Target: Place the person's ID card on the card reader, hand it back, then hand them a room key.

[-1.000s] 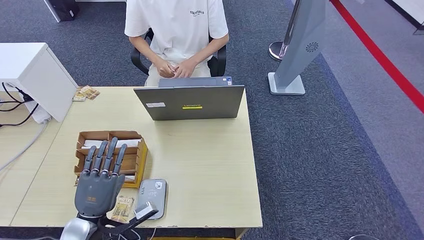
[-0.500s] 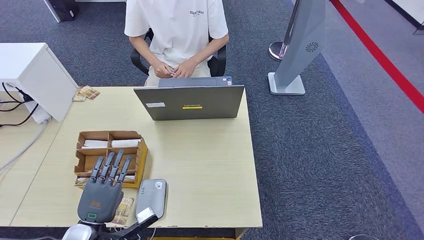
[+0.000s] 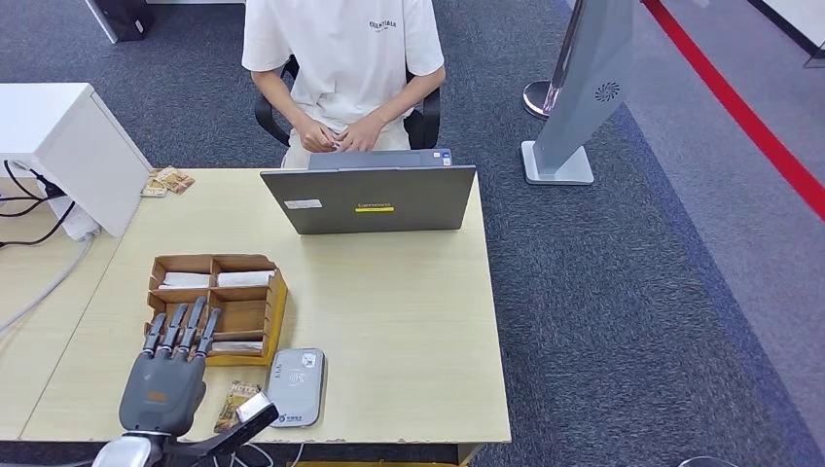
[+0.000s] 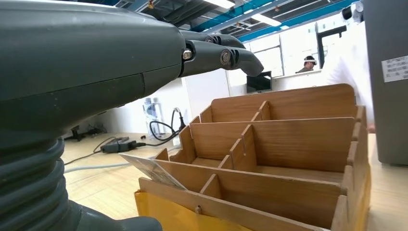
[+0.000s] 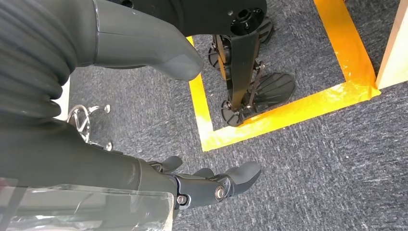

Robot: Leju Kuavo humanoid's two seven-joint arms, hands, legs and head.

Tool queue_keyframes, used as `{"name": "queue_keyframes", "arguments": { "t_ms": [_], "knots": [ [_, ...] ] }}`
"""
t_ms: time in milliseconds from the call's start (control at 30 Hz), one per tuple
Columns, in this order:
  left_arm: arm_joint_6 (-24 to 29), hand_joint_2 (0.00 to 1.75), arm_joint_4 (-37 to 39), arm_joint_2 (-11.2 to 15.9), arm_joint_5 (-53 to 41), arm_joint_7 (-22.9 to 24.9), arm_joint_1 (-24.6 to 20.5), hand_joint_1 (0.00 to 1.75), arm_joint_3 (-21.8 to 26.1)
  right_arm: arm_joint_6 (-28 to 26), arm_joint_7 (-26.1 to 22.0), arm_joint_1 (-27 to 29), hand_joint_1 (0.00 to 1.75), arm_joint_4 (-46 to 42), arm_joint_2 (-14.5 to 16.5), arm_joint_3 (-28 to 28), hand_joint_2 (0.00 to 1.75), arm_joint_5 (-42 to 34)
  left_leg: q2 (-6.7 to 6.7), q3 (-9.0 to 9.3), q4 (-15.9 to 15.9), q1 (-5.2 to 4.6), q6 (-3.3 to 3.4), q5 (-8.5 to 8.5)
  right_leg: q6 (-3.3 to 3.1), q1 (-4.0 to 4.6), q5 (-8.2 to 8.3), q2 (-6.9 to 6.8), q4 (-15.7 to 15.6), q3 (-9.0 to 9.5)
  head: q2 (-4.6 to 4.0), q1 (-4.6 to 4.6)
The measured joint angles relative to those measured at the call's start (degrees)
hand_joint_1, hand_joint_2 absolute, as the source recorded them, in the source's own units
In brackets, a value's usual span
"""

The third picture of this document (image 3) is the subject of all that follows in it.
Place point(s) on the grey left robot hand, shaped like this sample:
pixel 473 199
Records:
pixel 164 393

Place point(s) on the person's right hand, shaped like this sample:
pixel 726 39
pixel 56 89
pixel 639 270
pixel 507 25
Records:
pixel 314 135

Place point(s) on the person's left hand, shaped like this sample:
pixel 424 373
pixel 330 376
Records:
pixel 364 135

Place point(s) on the person's right forearm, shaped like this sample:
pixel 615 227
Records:
pixel 277 96

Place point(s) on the person's left forearm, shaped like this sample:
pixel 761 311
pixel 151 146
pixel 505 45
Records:
pixel 409 96

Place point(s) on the person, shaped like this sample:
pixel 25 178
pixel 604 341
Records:
pixel 348 58

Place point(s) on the brown card organizer box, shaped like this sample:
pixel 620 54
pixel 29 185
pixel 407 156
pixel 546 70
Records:
pixel 242 316

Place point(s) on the grey card reader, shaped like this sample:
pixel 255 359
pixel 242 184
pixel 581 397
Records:
pixel 296 387

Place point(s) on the black office chair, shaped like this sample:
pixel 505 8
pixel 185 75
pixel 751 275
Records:
pixel 425 122

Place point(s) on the grey laptop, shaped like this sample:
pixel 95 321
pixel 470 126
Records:
pixel 374 200

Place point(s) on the white power strip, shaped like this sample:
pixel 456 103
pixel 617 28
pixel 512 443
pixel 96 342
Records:
pixel 77 222

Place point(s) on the grey standing kiosk panel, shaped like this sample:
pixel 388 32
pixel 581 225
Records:
pixel 580 96

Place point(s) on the black case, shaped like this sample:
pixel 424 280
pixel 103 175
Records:
pixel 125 19

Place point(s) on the white cabinet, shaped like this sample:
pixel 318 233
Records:
pixel 58 142

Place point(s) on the chrome stool base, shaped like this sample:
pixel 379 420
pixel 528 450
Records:
pixel 706 458

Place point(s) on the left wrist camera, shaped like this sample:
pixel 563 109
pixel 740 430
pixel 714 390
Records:
pixel 248 412

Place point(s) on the chrome stanchion post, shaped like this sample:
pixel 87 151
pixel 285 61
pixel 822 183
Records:
pixel 535 100

